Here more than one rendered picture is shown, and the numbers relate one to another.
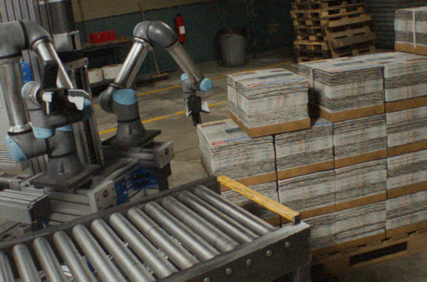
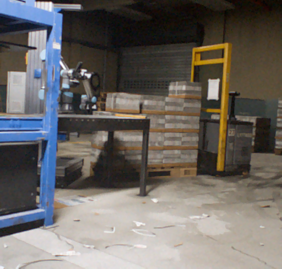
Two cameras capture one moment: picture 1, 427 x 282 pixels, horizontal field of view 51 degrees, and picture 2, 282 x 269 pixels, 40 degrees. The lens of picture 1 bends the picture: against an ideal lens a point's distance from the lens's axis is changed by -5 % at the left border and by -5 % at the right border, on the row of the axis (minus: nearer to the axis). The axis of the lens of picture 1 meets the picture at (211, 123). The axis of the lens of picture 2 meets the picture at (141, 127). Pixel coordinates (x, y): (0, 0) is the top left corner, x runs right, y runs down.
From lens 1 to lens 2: 2.91 m
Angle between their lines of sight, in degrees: 25
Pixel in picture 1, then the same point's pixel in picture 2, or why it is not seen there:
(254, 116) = (121, 105)
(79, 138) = not seen: hidden behind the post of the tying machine
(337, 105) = (148, 107)
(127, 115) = (69, 100)
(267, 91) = (126, 96)
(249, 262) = (136, 120)
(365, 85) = (158, 102)
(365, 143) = (157, 124)
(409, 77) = (174, 103)
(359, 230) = (152, 160)
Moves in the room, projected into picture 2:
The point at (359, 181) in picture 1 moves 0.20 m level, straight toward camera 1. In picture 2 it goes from (154, 139) to (155, 140)
